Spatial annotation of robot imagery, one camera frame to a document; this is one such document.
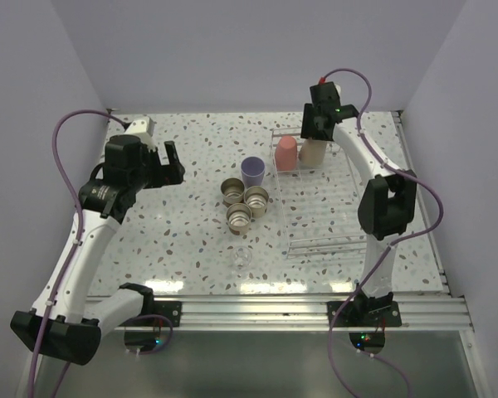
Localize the beige plastic cup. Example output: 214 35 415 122
299 138 327 168

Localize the red plastic cup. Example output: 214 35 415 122
275 135 297 172

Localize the metal cup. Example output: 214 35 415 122
244 186 269 219
220 177 245 206
226 203 252 235

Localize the metal cup front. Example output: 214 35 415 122
226 203 252 235

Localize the white wire dish rack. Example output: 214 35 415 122
272 143 367 260

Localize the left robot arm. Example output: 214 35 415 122
11 134 185 365

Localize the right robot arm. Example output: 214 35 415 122
301 80 417 327

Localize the purple plastic cup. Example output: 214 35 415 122
241 156 266 188

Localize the clear glass cup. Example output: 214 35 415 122
230 245 253 273

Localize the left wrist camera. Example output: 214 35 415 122
124 116 157 152

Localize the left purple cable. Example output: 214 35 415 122
24 109 128 398

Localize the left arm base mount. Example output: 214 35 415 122
115 300 183 357

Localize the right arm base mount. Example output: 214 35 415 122
326 292 403 354

